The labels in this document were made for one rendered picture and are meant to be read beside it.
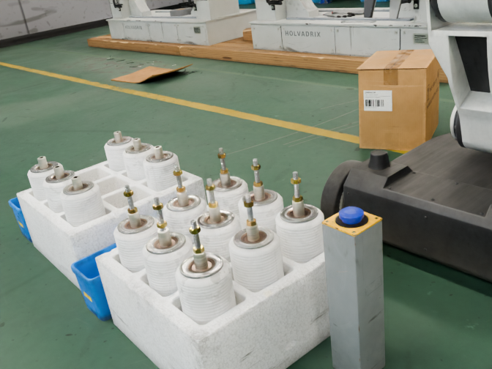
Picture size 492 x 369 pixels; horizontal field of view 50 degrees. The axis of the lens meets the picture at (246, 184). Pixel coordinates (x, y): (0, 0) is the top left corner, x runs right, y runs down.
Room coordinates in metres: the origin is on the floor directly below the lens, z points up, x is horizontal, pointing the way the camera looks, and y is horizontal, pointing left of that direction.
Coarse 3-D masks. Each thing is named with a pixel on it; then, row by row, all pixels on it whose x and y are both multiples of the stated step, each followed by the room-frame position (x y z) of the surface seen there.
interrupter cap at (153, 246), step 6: (174, 234) 0.89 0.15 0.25; (180, 234) 0.89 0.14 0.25; (150, 240) 0.88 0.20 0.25; (156, 240) 0.88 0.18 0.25; (174, 240) 0.88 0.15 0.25; (180, 240) 0.87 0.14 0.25; (150, 246) 0.86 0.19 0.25; (156, 246) 0.86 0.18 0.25; (168, 246) 0.86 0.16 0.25; (174, 246) 0.85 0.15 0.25; (180, 246) 0.84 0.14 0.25; (150, 252) 0.84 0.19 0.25; (156, 252) 0.83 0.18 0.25; (162, 252) 0.83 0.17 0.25; (168, 252) 0.83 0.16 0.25
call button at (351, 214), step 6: (342, 210) 0.76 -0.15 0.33; (348, 210) 0.75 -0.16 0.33; (354, 210) 0.75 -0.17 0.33; (360, 210) 0.75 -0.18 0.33; (342, 216) 0.74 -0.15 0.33; (348, 216) 0.73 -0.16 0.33; (354, 216) 0.73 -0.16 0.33; (360, 216) 0.73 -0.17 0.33; (348, 222) 0.73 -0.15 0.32; (354, 222) 0.73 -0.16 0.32
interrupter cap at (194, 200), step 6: (174, 198) 1.06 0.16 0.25; (192, 198) 1.05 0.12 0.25; (198, 198) 1.04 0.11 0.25; (168, 204) 1.03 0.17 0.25; (174, 204) 1.03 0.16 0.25; (192, 204) 1.02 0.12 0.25; (198, 204) 1.02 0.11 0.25; (174, 210) 1.00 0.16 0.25; (180, 210) 1.00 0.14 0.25; (186, 210) 1.00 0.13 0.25
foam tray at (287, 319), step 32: (320, 256) 0.86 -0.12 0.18; (128, 288) 0.86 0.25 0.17; (288, 288) 0.78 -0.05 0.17; (320, 288) 0.83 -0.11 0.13; (128, 320) 0.89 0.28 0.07; (160, 320) 0.76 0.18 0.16; (192, 320) 0.72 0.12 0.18; (224, 320) 0.71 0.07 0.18; (256, 320) 0.74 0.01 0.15; (288, 320) 0.78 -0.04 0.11; (320, 320) 0.83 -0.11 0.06; (160, 352) 0.79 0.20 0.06; (192, 352) 0.69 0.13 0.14; (224, 352) 0.69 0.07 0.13; (256, 352) 0.73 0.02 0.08; (288, 352) 0.77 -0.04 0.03
